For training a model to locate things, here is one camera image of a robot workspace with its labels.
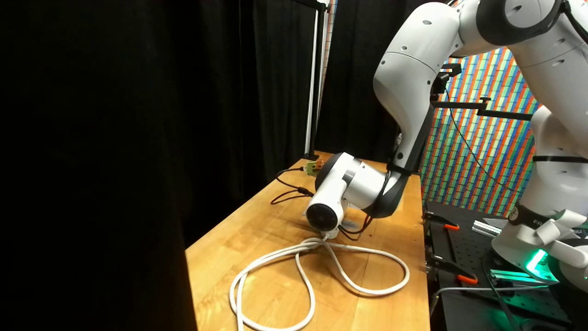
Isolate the multicoloured striped backdrop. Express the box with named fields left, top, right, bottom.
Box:
left=419, top=46, right=542, bottom=218

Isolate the grey cable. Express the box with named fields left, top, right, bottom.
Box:
left=435, top=284, right=553, bottom=297

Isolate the silver aluminium bar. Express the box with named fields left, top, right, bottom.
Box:
left=489, top=268, right=560, bottom=284
left=473, top=219, right=502, bottom=238

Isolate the black clamp with orange tips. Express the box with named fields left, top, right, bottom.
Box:
left=424, top=256, right=479, bottom=285
left=422, top=209, right=460, bottom=231

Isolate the white power cable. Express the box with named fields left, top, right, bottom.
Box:
left=229, top=234, right=411, bottom=331

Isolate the white pole stand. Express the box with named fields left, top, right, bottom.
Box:
left=302, top=0, right=332, bottom=160

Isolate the black curtain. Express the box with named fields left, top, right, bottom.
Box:
left=0, top=0, right=430, bottom=331

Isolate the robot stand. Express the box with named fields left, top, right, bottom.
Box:
left=422, top=201, right=588, bottom=331

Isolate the thin black cable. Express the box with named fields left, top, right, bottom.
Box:
left=442, top=88, right=522, bottom=194

